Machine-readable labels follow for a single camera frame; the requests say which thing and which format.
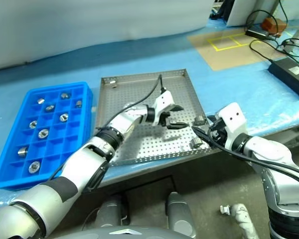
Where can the grey left robot leg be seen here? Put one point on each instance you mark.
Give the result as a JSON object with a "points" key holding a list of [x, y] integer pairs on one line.
{"points": [[112, 211]]}

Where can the large black power supply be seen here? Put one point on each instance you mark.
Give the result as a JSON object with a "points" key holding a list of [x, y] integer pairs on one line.
{"points": [[289, 74]]}

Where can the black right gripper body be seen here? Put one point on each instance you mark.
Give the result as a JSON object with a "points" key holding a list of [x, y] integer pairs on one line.
{"points": [[218, 132]]}

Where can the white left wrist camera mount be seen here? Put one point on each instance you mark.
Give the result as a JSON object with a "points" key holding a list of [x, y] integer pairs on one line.
{"points": [[164, 102]]}

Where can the white grey stand leg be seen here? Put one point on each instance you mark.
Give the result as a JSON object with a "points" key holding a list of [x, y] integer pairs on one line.
{"points": [[243, 217]]}

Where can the black equipment stand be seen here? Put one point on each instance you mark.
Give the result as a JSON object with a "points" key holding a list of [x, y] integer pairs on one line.
{"points": [[223, 10]]}

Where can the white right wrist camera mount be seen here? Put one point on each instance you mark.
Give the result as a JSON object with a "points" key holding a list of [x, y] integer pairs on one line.
{"points": [[233, 117]]}

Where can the grey robot torso shell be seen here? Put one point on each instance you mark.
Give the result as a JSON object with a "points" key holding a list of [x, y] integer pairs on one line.
{"points": [[139, 234]]}

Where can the orange brown block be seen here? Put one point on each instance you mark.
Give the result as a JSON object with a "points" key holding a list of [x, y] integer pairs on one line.
{"points": [[274, 25]]}

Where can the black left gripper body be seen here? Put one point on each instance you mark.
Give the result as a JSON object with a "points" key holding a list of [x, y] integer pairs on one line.
{"points": [[165, 119]]}

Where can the small metal clip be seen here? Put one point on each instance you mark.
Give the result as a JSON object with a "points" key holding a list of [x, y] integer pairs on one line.
{"points": [[225, 209]]}

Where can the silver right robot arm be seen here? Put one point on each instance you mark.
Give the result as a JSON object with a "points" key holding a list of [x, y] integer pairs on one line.
{"points": [[269, 152]]}

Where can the grey robot leg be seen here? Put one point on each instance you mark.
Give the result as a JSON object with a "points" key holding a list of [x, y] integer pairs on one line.
{"points": [[179, 211], [112, 211]]}

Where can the grey right robot leg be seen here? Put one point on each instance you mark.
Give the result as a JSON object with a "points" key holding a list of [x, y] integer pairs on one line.
{"points": [[179, 211]]}

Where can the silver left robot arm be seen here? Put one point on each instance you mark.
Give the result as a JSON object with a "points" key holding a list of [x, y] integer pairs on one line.
{"points": [[77, 169]]}

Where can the white board panel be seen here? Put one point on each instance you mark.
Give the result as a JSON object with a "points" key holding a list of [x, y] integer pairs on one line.
{"points": [[244, 12]]}

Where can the perforated steel tray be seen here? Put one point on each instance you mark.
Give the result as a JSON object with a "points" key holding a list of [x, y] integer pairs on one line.
{"points": [[129, 87]]}

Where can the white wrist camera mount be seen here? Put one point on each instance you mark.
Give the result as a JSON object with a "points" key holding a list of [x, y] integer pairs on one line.
{"points": [[233, 117], [164, 102]]}

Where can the brown cardboard mat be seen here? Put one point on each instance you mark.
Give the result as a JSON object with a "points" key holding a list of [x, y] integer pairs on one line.
{"points": [[226, 58]]}

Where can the blue plastic compartment tray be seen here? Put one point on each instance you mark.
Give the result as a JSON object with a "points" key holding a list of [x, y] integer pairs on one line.
{"points": [[57, 147]]}

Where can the blue foam table sheet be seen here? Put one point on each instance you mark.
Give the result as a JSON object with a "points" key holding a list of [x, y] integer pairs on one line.
{"points": [[64, 64]]}

